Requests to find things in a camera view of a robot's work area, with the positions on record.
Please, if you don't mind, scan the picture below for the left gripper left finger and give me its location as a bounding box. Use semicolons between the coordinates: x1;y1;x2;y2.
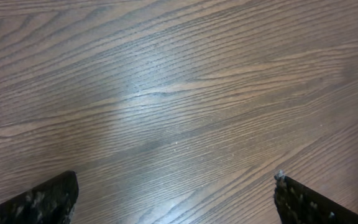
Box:
0;170;79;224

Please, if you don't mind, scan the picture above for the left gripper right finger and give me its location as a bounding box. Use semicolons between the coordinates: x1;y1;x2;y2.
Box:
273;171;358;224

